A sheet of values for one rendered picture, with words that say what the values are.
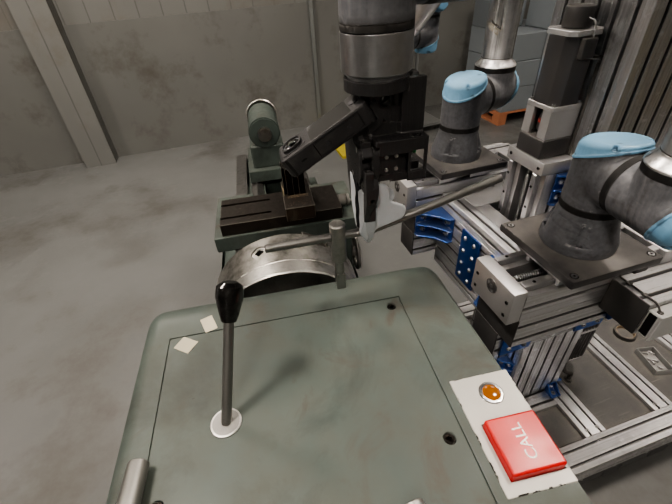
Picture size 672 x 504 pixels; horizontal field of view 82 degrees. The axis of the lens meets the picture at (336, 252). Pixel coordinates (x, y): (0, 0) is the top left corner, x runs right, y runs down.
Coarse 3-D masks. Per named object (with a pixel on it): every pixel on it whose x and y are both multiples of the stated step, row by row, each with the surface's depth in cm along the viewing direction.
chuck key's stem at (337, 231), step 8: (336, 224) 51; (344, 224) 51; (336, 232) 51; (344, 232) 52; (336, 240) 52; (344, 240) 52; (336, 248) 53; (344, 248) 53; (336, 256) 54; (344, 256) 54; (336, 264) 55; (336, 272) 56; (344, 272) 57; (336, 280) 57; (344, 280) 57
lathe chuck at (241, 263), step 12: (264, 240) 78; (276, 240) 77; (240, 252) 78; (252, 252) 76; (276, 252) 74; (288, 252) 74; (300, 252) 74; (312, 252) 75; (324, 252) 77; (228, 264) 79; (240, 264) 75; (252, 264) 73; (264, 264) 72; (348, 264) 82; (228, 276) 76; (240, 276) 72
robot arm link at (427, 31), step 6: (432, 18) 121; (438, 18) 122; (426, 24) 122; (432, 24) 122; (438, 24) 123; (426, 30) 122; (432, 30) 123; (438, 30) 125; (426, 36) 122; (432, 36) 124; (438, 36) 127; (420, 42) 122; (426, 42) 124; (432, 42) 125; (420, 48) 127; (426, 48) 126; (432, 48) 127
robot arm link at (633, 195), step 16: (656, 160) 59; (624, 176) 65; (640, 176) 61; (656, 176) 58; (608, 192) 67; (624, 192) 64; (640, 192) 61; (656, 192) 59; (608, 208) 69; (624, 208) 65; (640, 208) 62; (656, 208) 60; (640, 224) 63; (656, 224) 60; (656, 240) 61
